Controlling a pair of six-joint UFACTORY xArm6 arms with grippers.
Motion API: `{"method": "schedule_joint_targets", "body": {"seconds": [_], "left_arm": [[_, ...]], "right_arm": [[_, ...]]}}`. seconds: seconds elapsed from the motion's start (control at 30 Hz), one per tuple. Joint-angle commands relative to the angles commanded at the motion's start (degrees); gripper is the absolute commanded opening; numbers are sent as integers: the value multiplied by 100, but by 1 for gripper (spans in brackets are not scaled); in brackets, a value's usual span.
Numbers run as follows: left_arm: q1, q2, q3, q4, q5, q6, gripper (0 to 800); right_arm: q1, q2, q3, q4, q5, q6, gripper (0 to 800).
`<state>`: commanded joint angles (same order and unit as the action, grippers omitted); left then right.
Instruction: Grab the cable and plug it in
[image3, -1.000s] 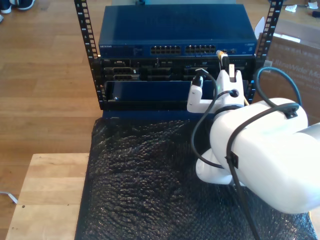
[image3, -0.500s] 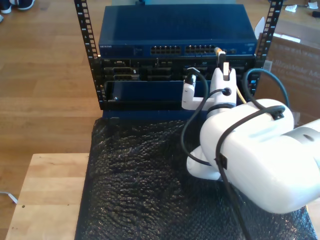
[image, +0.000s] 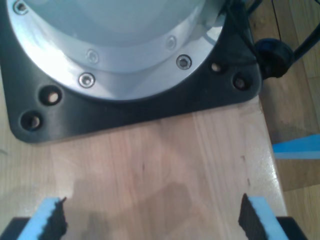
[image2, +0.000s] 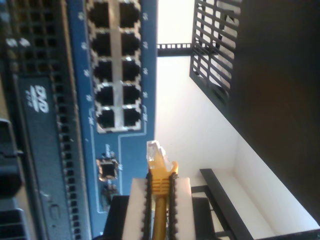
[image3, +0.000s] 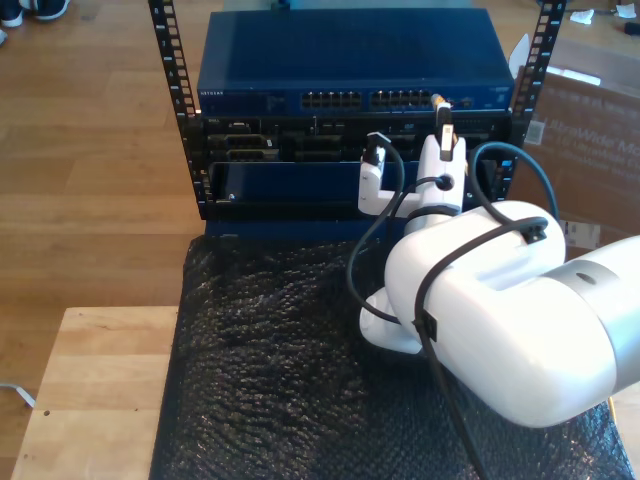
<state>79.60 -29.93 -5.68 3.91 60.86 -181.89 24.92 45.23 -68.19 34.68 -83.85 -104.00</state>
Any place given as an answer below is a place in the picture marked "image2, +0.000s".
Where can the dark cabinet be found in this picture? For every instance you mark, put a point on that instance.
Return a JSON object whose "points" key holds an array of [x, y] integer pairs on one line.
{"points": [[275, 75]]}

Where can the black Dell rack server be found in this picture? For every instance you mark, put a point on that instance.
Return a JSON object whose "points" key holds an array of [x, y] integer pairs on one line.
{"points": [[37, 125]]}

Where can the black metal frame bar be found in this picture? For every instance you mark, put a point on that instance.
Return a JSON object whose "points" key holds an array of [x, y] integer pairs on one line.
{"points": [[226, 207]]}

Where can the black perforated metal rail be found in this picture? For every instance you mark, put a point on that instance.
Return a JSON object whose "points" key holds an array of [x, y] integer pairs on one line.
{"points": [[172, 52]]}

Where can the blue Netgear network switch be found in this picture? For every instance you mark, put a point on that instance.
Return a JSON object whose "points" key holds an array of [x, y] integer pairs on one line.
{"points": [[130, 152]]}

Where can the black slatted metal panel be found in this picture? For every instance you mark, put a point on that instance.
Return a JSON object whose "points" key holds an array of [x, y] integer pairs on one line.
{"points": [[195, 25]]}

